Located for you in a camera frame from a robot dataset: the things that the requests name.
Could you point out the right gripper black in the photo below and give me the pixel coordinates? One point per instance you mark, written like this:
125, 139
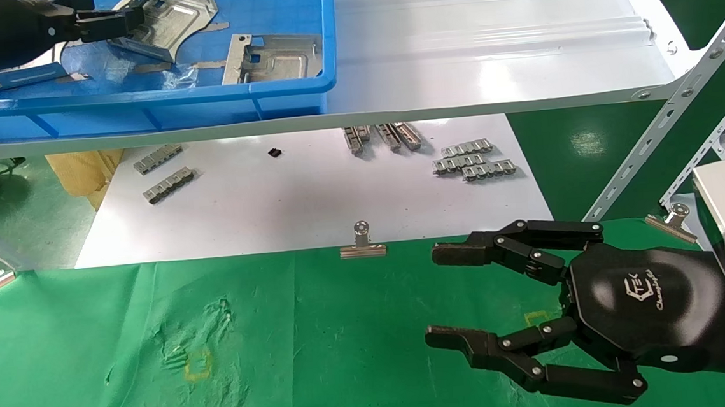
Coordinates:
644, 305

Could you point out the grey metal rail part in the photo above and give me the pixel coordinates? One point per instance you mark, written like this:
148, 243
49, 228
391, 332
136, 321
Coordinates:
387, 136
352, 140
364, 133
409, 135

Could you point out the yellow plastic bag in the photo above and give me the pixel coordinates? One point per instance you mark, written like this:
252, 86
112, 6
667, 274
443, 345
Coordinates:
83, 175

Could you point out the blue plastic bin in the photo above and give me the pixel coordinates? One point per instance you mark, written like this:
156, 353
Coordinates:
139, 114

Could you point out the galvanized sheet metal bracket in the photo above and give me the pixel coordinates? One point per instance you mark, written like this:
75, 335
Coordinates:
276, 59
15, 76
177, 18

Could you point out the white perforated storage rack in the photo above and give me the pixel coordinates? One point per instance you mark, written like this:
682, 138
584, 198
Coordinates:
709, 147

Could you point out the small black part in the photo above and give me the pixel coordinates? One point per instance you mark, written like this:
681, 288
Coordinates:
275, 152

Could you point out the grey tape strip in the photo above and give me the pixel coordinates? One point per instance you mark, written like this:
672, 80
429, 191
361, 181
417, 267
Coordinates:
79, 76
217, 26
209, 64
153, 67

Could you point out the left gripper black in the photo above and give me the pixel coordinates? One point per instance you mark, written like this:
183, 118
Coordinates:
6, 30

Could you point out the green table cloth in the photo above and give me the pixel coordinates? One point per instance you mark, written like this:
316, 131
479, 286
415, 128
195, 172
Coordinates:
316, 360

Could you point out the white metal shelf rack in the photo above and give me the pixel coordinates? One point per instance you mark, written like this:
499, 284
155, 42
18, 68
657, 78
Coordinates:
452, 31

